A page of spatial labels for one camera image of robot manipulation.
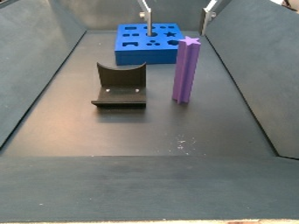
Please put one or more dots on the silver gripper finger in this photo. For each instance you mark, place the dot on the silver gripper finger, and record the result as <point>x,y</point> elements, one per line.
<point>145,15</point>
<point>208,14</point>

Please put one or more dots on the purple star-shaped prism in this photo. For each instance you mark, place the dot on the purple star-shaped prism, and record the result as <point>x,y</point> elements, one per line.
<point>187,58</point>

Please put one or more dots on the blue shape-sorting board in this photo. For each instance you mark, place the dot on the blue shape-sorting board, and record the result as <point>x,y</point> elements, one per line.
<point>136,48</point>

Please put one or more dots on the black curved holder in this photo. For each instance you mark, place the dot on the black curved holder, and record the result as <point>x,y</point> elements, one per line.
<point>121,87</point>

